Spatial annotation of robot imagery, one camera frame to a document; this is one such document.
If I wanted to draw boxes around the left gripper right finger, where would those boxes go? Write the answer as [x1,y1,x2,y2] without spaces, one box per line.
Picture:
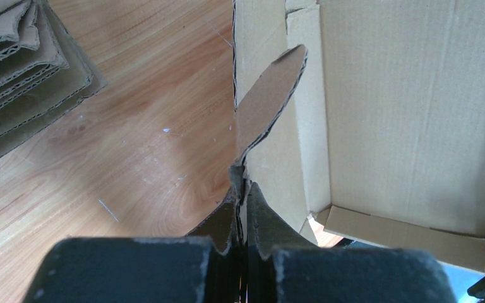
[245,183,455,302]

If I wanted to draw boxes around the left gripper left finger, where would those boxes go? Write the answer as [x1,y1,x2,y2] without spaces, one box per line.
[23,165,245,302]

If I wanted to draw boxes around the brown cardboard box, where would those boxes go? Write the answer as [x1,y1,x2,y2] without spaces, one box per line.
[232,1,485,273]

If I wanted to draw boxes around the stack of flat cardboard sheets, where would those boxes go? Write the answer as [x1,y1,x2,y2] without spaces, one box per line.
[0,1,106,158]

